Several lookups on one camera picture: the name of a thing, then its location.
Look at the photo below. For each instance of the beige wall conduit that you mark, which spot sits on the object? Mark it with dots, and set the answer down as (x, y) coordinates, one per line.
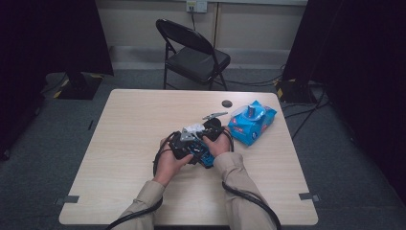
(216, 25)

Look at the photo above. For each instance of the small black floor strip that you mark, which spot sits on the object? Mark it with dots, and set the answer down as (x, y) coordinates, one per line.
(91, 125)

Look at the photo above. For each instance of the black folding chair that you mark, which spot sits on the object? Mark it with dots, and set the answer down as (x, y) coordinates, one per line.
(198, 62)

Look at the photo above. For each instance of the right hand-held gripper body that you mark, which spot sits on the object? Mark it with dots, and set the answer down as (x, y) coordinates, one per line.
(214, 129)

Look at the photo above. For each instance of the black round table grommet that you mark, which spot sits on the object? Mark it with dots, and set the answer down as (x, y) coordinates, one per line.
(227, 103)

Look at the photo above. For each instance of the person's left hand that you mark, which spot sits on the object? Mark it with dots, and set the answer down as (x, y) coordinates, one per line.
(167, 167)

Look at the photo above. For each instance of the blue toy car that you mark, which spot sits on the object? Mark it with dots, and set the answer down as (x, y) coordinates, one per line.
(206, 159)

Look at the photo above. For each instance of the white wet wipe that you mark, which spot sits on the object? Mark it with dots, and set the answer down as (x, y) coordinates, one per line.
(194, 127)

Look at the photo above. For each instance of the black curtain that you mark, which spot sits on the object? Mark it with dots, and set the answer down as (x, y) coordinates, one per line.
(367, 64)
(32, 48)

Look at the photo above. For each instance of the blue wet wipes pack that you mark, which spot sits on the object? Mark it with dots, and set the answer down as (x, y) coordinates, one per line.
(252, 127)

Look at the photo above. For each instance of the person's right hand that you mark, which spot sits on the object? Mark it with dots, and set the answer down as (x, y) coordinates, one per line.
(221, 147)

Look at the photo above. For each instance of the grey tape piece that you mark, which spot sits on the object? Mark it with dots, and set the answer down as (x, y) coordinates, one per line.
(67, 200)
(308, 196)

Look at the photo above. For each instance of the white wall socket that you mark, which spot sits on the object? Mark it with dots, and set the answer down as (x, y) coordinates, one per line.
(197, 5)

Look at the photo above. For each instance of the black stand base yellow tape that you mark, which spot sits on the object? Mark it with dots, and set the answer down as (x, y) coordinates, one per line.
(295, 92)
(79, 87)

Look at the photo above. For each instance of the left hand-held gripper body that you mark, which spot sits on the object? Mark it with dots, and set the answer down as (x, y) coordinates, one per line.
(183, 147)

